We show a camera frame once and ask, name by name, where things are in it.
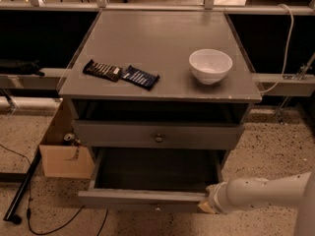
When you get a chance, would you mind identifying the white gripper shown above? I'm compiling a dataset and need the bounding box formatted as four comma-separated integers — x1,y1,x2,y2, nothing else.
198,182,233,214

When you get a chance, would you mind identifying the grey drawer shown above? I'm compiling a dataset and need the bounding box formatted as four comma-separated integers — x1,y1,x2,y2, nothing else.
73,120,244,150
79,147,222,213

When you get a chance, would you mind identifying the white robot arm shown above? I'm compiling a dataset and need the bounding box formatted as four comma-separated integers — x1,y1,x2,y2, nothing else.
198,172,315,236

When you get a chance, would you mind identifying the grey top drawer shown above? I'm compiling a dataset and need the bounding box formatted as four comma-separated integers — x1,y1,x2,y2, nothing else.
73,120,244,150

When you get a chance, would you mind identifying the grey drawer cabinet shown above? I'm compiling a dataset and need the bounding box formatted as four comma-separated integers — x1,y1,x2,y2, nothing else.
58,9,263,200

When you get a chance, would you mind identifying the white bowl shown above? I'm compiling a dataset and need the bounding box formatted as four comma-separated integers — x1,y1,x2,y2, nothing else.
189,49,233,85

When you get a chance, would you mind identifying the blue snack bar wrapper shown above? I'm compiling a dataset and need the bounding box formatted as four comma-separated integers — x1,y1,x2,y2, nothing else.
120,65,159,90

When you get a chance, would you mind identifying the cardboard box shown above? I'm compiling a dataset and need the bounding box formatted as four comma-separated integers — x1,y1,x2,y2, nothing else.
38,102,95,179

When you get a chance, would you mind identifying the metal can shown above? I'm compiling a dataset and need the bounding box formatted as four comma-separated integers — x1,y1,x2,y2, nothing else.
63,133,75,145

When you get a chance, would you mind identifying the brown snack bar wrapper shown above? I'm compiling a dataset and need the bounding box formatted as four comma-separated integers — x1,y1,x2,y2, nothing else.
83,59,122,83

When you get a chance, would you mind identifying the black metal floor bar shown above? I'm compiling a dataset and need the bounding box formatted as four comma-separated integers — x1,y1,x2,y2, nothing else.
0,150,41,225

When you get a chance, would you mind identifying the black object on ledge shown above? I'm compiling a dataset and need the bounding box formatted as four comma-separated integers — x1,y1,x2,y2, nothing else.
0,59,45,77

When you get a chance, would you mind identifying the black floor cable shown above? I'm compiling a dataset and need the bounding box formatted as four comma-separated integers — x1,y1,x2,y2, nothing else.
0,144,110,236

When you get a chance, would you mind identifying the white hanging cable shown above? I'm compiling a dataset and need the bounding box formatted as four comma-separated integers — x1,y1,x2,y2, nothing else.
259,3,295,94

